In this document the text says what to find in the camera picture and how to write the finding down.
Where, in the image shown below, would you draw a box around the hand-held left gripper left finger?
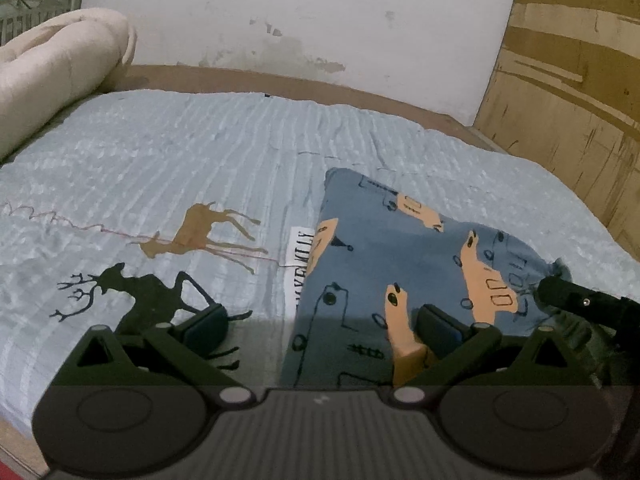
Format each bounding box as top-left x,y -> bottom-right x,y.
50,304 -> 257,406

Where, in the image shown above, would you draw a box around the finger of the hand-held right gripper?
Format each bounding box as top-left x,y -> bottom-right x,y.
535,274 -> 640,342

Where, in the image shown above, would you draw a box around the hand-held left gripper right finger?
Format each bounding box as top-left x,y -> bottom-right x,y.
390,304 -> 597,406

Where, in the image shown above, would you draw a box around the blue pants with orange print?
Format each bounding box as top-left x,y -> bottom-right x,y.
279,167 -> 572,392

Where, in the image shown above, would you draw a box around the light blue deer print blanket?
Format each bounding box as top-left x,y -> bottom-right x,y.
0,89 -> 640,448

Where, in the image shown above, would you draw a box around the plywood board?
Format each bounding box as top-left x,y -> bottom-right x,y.
472,0 -> 640,262

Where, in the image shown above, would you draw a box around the brown mattress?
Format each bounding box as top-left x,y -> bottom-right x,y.
114,63 -> 512,157

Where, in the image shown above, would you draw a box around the cream rolled quilt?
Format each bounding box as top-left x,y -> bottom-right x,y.
0,7 -> 139,164

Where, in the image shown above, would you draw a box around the metal bed headboard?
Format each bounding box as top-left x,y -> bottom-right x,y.
0,0 -> 86,50

